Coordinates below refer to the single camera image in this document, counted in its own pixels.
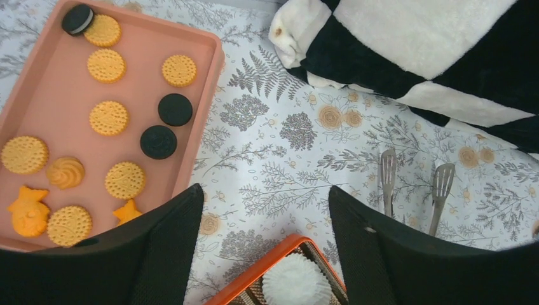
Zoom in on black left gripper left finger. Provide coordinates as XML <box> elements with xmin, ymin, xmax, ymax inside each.
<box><xmin>1</xmin><ymin>184</ymin><xmax>204</xmax><ymax>304</ymax></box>

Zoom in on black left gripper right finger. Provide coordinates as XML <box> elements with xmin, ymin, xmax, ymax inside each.
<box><xmin>329</xmin><ymin>186</ymin><xmax>538</xmax><ymax>304</ymax></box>

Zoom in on orange cookie box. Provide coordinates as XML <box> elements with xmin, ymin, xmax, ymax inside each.
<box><xmin>205</xmin><ymin>233</ymin><xmax>348</xmax><ymax>305</ymax></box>

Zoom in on metal slotted tongs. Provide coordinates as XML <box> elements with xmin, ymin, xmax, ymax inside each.
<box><xmin>379</xmin><ymin>149</ymin><xmax>455</xmax><ymax>236</ymax></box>

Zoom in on pink cookie tray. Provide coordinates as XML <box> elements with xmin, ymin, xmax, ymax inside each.
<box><xmin>1</xmin><ymin>1</ymin><xmax>224</xmax><ymax>251</ymax></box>

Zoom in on yellow round biscuit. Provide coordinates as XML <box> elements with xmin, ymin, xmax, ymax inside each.
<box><xmin>47</xmin><ymin>205</ymin><xmax>93</xmax><ymax>247</ymax></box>
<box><xmin>89</xmin><ymin>100</ymin><xmax>130</xmax><ymax>136</ymax></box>
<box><xmin>161</xmin><ymin>55</ymin><xmax>198</xmax><ymax>87</ymax></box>
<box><xmin>83</xmin><ymin>14</ymin><xmax>121</xmax><ymax>47</ymax></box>
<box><xmin>86</xmin><ymin>48</ymin><xmax>126</xmax><ymax>83</ymax></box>
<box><xmin>104</xmin><ymin>161</ymin><xmax>146</xmax><ymax>200</ymax></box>
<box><xmin>1</xmin><ymin>135</ymin><xmax>49</xmax><ymax>175</ymax></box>

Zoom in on orange fish cookie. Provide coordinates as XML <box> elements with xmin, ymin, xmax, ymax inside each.
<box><xmin>113</xmin><ymin>199</ymin><xmax>142</xmax><ymax>226</ymax></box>
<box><xmin>7</xmin><ymin>186</ymin><xmax>50</xmax><ymax>238</ymax></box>

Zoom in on white paper cup liner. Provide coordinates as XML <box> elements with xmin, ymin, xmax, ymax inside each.
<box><xmin>262</xmin><ymin>254</ymin><xmax>332</xmax><ymax>305</ymax></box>

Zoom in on swirl butter cookie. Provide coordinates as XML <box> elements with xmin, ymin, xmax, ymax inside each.
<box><xmin>46</xmin><ymin>156</ymin><xmax>86</xmax><ymax>189</ymax></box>

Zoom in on black white checkered pillow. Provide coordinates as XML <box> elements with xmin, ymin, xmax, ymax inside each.
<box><xmin>269</xmin><ymin>0</ymin><xmax>538</xmax><ymax>157</ymax></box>

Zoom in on black sandwich cookie tilted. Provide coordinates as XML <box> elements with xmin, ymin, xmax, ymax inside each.
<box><xmin>61</xmin><ymin>3</ymin><xmax>95</xmax><ymax>36</ymax></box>

